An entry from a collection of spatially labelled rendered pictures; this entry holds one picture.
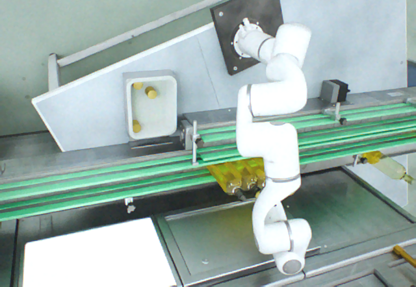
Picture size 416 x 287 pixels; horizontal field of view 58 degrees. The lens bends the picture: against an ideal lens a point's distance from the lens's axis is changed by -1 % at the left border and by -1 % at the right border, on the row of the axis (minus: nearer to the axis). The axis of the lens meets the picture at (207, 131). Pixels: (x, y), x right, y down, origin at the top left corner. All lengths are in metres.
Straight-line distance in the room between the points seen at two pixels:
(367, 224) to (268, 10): 0.88
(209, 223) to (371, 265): 0.54
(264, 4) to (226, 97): 0.38
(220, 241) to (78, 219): 0.52
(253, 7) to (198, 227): 0.81
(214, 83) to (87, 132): 0.51
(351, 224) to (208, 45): 0.85
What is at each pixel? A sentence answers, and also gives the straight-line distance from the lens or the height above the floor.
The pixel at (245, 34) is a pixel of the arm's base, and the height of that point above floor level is 0.82.
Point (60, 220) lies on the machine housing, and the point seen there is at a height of 0.86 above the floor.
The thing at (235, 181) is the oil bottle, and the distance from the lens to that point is 1.29.
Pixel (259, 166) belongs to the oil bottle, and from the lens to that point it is 1.38.
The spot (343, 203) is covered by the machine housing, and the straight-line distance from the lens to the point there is 1.62.
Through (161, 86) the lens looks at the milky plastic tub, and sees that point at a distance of 1.39.
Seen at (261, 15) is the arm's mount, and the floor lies 0.78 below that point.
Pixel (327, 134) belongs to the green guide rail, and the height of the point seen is 0.94.
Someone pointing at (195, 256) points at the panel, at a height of 1.22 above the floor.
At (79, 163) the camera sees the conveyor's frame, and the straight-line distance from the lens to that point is 1.36.
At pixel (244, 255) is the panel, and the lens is 1.24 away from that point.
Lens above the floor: 2.04
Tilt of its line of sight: 57 degrees down
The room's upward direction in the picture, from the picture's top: 138 degrees clockwise
